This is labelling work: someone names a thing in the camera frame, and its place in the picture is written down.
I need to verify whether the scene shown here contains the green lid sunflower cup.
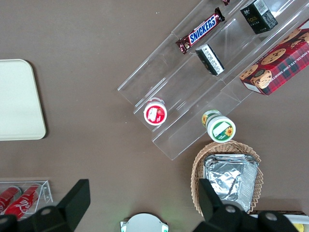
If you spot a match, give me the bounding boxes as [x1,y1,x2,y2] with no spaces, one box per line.
[201,110,237,143]

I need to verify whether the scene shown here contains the red cola bottle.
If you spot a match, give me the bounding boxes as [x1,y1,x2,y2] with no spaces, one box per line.
[0,185,23,215]
[4,184,42,218]

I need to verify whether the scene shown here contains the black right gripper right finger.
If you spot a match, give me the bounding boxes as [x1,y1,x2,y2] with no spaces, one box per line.
[195,178,300,232]

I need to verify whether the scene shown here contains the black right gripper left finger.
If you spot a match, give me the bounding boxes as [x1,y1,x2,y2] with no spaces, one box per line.
[0,178,91,232]

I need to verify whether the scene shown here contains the small black carton box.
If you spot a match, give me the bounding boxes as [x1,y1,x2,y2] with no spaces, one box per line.
[239,0,279,35]
[195,44,225,76]

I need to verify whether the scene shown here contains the clear acrylic stepped shelf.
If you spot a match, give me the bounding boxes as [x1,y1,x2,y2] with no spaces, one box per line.
[117,0,309,161]

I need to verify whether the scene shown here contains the light wicker basket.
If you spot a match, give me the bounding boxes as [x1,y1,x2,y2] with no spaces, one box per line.
[191,141,264,217]

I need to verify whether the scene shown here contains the red tartan cookie box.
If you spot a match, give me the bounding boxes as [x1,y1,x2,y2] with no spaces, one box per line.
[239,19,309,97]

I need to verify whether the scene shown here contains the silver foil food container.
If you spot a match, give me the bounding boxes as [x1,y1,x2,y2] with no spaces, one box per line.
[203,154,260,213]

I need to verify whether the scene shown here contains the clear acrylic bottle rack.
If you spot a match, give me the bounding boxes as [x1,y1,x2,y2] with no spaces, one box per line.
[0,180,54,218]

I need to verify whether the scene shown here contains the red lid yogurt cup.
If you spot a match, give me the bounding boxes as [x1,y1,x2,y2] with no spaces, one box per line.
[143,97,168,126]

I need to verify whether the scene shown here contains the beige plastic tray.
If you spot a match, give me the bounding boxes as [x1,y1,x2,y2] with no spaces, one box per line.
[0,58,47,141]

